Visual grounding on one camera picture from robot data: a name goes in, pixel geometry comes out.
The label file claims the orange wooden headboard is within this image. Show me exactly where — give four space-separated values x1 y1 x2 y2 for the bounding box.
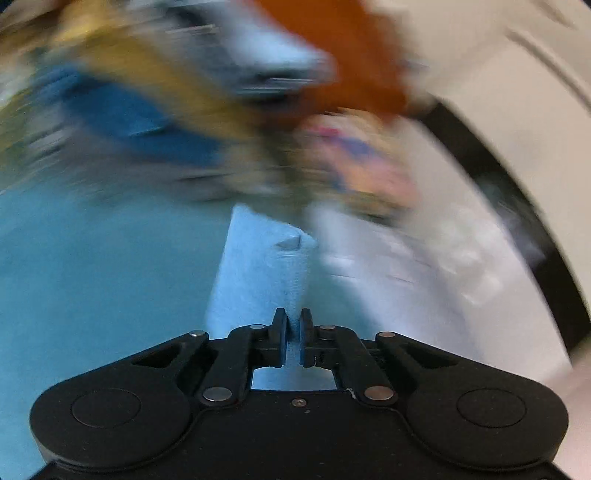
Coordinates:
254 0 413 121

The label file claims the teal floral bed blanket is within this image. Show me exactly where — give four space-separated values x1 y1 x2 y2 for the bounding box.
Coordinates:
0 92 370 480

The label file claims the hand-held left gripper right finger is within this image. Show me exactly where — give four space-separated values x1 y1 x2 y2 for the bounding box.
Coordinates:
298 307 459 409

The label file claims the dark blue folded towel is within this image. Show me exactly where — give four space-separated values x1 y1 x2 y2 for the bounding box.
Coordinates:
31 65 223 169

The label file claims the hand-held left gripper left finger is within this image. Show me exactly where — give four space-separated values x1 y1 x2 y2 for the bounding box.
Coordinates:
131 307 291 408

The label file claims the white glossy wardrobe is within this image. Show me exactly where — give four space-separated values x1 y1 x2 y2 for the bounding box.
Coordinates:
406 0 591 366

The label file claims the light blue flowered quilt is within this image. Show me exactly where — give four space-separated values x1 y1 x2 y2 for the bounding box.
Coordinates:
305 198 574 380

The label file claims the light blue striped folded garment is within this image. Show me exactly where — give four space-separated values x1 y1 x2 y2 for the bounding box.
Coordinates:
152 0 334 100

